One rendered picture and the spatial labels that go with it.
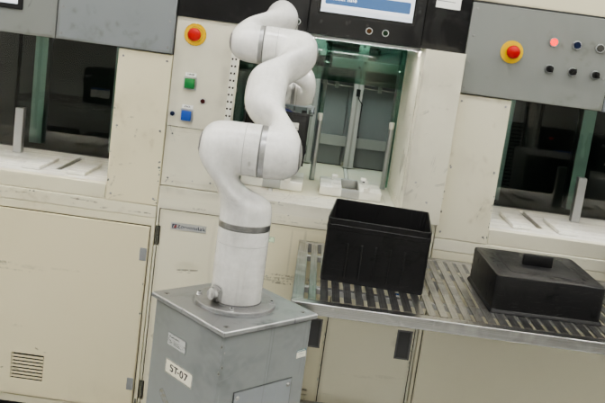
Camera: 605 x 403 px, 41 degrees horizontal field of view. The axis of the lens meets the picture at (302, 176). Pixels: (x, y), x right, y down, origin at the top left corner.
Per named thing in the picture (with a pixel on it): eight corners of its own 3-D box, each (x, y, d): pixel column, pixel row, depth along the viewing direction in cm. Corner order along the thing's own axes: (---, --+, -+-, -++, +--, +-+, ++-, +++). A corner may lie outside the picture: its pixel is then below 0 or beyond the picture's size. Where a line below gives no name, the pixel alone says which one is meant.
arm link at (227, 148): (267, 236, 181) (281, 130, 177) (185, 225, 181) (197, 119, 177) (272, 223, 193) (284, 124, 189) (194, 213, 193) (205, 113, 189)
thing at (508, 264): (489, 312, 208) (498, 264, 206) (466, 278, 237) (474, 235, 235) (601, 326, 209) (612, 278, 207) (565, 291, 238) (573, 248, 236)
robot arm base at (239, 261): (228, 322, 177) (238, 240, 174) (177, 294, 190) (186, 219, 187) (292, 310, 190) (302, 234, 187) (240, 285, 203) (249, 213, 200)
